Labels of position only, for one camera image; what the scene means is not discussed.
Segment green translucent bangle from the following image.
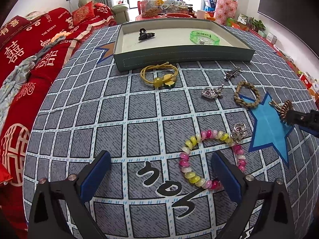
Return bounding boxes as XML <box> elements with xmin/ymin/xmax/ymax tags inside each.
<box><xmin>189</xmin><ymin>30</ymin><xmax>220</xmax><ymax>45</ymax></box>

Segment silver pink charm ring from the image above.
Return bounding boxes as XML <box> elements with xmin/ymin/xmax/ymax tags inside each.
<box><xmin>230</xmin><ymin>122</ymin><xmax>248</xmax><ymax>144</ymax></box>

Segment green potted plant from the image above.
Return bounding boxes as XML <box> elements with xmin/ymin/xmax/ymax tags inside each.
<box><xmin>248</xmin><ymin>17</ymin><xmax>266</xmax><ymax>32</ymax></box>

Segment red plastic basin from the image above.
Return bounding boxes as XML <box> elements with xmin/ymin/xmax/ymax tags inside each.
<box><xmin>165</xmin><ymin>13</ymin><xmax>192</xmax><ymax>18</ymax></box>

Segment yellow hair tie with beads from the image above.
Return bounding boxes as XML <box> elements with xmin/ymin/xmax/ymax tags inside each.
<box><xmin>139</xmin><ymin>61</ymin><xmax>179</xmax><ymax>90</ymax></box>

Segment brown wooden bead bracelet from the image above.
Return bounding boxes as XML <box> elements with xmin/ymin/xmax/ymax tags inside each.
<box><xmin>269</xmin><ymin>99</ymin><xmax>295</xmax><ymax>125</ymax></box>

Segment blue grey checked tablecloth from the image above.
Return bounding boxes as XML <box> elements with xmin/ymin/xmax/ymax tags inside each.
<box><xmin>23</xmin><ymin>27</ymin><xmax>318</xmax><ymax>238</ymax></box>

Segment red embroidered cushion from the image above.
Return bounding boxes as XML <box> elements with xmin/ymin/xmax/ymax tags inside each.
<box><xmin>72</xmin><ymin>1</ymin><xmax>95</xmax><ymax>26</ymax></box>

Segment braided brown rope bracelet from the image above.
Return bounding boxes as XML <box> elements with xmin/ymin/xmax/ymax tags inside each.
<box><xmin>233</xmin><ymin>80</ymin><xmax>261</xmax><ymax>110</ymax></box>

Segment black hair claw clip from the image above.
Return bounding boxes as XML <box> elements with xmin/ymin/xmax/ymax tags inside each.
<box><xmin>138</xmin><ymin>28</ymin><xmax>155</xmax><ymax>41</ymax></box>

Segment beige armchair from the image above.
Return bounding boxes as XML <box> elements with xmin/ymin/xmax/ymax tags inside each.
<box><xmin>78</xmin><ymin>0</ymin><xmax>130</xmax><ymax>24</ymax></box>

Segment pink floral gift box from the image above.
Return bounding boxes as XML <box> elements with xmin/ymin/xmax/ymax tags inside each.
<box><xmin>214</xmin><ymin>0</ymin><xmax>238</xmax><ymax>25</ymax></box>

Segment silver metal hair clip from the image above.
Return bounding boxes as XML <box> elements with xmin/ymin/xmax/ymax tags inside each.
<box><xmin>224</xmin><ymin>66</ymin><xmax>242</xmax><ymax>80</ymax></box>

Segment silver heart pendant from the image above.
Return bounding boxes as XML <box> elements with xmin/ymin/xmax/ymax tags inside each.
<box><xmin>201</xmin><ymin>85</ymin><xmax>223</xmax><ymax>99</ymax></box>

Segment red round table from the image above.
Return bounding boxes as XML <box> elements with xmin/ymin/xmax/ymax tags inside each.
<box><xmin>135</xmin><ymin>15</ymin><xmax>166</xmax><ymax>21</ymax></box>

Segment dark green tray box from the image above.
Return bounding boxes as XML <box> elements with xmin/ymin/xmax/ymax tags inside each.
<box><xmin>114</xmin><ymin>18</ymin><xmax>255</xmax><ymax>72</ymax></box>

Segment pink yellow beaded bracelet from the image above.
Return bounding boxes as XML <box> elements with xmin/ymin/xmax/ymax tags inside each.
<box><xmin>178</xmin><ymin>129</ymin><xmax>247</xmax><ymax>191</ymax></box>

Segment red sofa with cover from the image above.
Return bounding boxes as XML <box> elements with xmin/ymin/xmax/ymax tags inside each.
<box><xmin>1</xmin><ymin>2</ymin><xmax>116</xmax><ymax>238</ymax></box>

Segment clear snack jar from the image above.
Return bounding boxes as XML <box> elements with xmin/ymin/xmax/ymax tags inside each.
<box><xmin>140</xmin><ymin>0</ymin><xmax>158</xmax><ymax>18</ymax></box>

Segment grey floral blanket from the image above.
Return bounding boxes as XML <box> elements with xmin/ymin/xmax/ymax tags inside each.
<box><xmin>1</xmin><ymin>36</ymin><xmax>66</xmax><ymax>125</ymax></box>

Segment black wall television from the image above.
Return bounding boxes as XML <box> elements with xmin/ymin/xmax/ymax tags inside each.
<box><xmin>258</xmin><ymin>0</ymin><xmax>318</xmax><ymax>56</ymax></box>

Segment white mug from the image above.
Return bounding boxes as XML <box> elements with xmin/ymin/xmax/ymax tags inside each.
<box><xmin>196</xmin><ymin>10</ymin><xmax>206</xmax><ymax>20</ymax></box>

